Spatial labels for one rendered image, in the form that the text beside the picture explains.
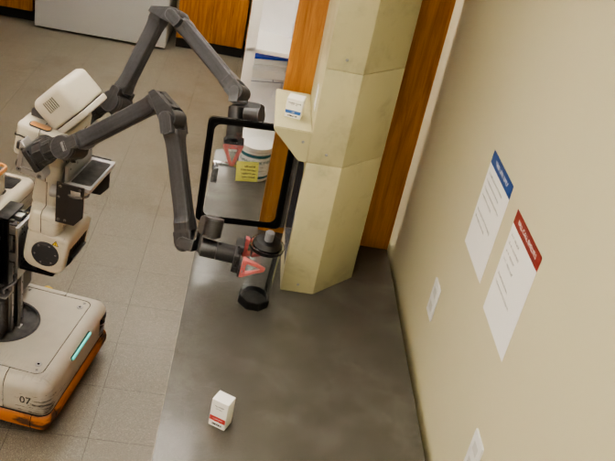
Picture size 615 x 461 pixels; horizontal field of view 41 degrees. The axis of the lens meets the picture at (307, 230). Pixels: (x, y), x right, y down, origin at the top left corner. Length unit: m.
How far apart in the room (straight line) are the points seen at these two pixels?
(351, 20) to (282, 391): 1.05
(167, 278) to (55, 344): 1.08
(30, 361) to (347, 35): 1.80
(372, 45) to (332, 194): 0.48
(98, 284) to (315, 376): 2.08
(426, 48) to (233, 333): 1.12
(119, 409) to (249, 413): 1.41
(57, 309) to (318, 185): 1.51
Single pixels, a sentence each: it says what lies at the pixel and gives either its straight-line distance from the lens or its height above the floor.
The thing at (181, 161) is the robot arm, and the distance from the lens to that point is 2.55.
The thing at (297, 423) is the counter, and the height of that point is 0.94.
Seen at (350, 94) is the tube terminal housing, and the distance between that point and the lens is 2.42.
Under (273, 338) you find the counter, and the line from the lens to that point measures 2.51.
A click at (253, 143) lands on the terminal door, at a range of 2.80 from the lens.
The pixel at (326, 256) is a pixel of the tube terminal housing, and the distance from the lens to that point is 2.69.
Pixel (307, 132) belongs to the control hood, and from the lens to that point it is 2.47.
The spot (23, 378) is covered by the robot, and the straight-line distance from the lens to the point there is 3.32.
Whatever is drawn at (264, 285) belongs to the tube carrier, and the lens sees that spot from 2.56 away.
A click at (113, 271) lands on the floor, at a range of 4.39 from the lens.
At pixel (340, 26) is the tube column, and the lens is 2.36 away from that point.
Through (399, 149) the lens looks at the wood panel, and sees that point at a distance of 2.91.
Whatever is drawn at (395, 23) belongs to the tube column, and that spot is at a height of 1.86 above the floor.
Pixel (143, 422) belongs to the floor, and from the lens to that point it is 3.55.
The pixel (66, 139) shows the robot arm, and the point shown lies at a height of 1.28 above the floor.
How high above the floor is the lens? 2.46
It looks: 29 degrees down
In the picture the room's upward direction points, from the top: 12 degrees clockwise
